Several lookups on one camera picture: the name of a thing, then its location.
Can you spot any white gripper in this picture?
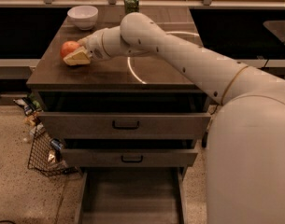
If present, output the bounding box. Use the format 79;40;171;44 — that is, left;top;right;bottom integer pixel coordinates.
64;30;110;66

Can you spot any grey drawer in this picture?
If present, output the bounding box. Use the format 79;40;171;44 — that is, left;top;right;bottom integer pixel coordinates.
39;112;210;140
75;167;188;224
61;149;197;167

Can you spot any bottom grey drawer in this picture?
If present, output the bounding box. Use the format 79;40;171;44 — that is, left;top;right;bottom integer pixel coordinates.
75;167;188;224

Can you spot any red apple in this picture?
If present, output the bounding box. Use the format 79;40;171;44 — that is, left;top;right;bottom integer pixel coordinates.
60;41;80;58

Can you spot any top grey drawer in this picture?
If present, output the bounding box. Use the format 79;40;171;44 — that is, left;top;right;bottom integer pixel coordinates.
39;112;210;140

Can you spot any middle grey drawer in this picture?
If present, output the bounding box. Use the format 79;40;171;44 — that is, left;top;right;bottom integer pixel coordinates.
61;149;197;167

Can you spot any white ceramic bowl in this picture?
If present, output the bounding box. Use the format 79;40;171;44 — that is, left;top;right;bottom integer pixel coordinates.
67;6;98;31

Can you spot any black wire basket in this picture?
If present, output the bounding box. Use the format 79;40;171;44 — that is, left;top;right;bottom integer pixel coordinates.
28;131;78;177

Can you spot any snack bags pile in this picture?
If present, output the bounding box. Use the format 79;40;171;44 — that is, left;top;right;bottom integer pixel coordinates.
13;96;44;143

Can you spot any grey drawer cabinet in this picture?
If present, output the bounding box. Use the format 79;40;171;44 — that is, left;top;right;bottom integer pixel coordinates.
26;5;219;176

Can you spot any green soda can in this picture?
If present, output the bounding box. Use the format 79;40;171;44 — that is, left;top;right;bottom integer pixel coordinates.
123;0;139;14

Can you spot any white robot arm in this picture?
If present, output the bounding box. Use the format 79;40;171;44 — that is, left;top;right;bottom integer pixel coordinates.
64;13;285;224

